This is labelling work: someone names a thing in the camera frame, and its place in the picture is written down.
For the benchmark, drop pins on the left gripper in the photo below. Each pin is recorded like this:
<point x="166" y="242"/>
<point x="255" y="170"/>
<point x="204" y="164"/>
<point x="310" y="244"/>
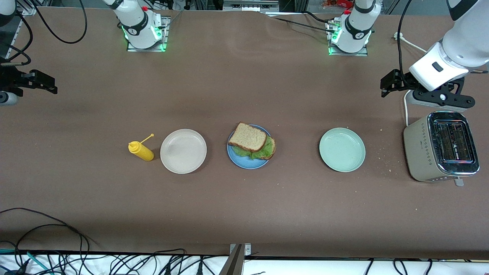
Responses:
<point x="404" y="80"/>

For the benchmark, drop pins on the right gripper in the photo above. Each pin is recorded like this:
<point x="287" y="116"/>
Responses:
<point x="11" y="78"/>

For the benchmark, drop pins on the yellow squeeze bottle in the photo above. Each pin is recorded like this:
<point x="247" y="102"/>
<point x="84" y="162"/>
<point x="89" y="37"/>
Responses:
<point x="143" y="152"/>

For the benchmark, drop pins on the brown bread slice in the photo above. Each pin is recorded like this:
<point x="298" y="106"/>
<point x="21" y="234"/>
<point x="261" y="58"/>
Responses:
<point x="247" y="136"/>
<point x="273" y="151"/>

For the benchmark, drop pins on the green lettuce leaf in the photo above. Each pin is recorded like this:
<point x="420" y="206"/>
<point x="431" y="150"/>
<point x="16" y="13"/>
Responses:
<point x="263" y="151"/>

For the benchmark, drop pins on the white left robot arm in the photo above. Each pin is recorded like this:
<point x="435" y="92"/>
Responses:
<point x="466" y="42"/>

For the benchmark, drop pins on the green plate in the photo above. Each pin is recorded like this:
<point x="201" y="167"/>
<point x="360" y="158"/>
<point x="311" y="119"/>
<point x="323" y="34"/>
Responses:
<point x="342" y="149"/>

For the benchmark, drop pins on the beige plate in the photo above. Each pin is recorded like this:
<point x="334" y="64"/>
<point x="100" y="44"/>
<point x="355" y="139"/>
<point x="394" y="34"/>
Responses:
<point x="183" y="151"/>

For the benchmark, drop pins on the blue plate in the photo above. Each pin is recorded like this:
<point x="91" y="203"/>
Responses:
<point x="246" y="162"/>

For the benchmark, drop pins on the beige chrome toaster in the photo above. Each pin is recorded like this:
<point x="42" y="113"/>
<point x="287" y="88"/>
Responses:
<point x="418" y="152"/>

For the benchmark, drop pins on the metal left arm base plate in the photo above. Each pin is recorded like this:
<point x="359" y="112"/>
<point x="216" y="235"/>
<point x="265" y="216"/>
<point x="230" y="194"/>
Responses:
<point x="349" y="54"/>

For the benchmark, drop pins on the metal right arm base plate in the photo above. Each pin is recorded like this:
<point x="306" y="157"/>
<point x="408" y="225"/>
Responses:
<point x="166" y="26"/>

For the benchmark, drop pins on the aluminium frame profile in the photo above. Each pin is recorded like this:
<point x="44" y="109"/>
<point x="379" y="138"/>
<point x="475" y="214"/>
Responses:
<point x="248" y="5"/>

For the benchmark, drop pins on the metal table edge bracket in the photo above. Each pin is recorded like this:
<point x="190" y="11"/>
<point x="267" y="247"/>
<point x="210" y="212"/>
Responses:
<point x="237" y="259"/>

